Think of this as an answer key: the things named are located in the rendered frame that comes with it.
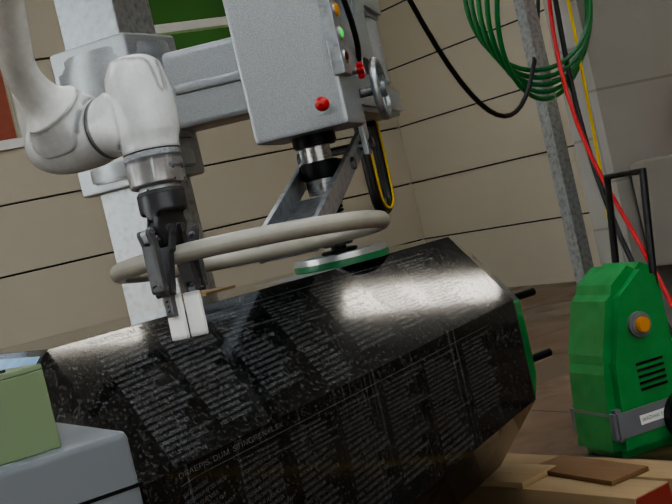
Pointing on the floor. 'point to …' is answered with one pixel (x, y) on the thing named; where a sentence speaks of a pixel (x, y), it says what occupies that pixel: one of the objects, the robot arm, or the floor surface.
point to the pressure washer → (621, 349)
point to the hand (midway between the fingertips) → (186, 316)
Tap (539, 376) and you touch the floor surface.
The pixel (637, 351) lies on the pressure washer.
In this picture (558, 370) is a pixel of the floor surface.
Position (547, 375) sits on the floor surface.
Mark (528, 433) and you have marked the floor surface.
